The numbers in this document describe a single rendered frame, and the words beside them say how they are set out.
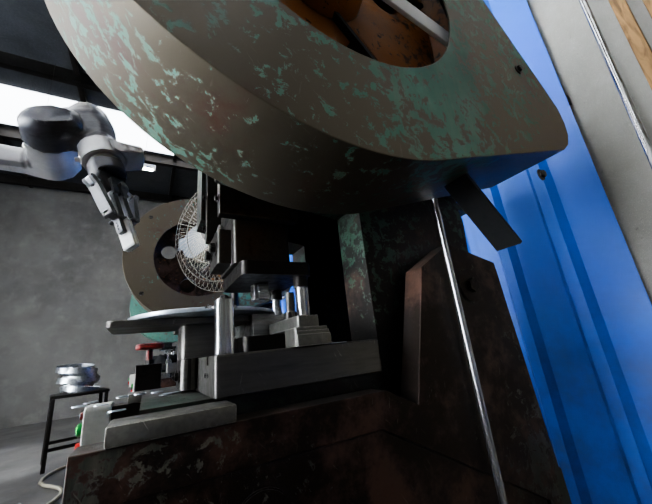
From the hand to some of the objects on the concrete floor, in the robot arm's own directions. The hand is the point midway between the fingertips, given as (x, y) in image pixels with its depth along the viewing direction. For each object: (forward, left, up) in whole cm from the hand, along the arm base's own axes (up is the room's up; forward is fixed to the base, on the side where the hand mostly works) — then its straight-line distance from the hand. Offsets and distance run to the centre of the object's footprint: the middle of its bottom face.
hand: (127, 235), depth 67 cm
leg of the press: (+50, -15, -98) cm, 111 cm away
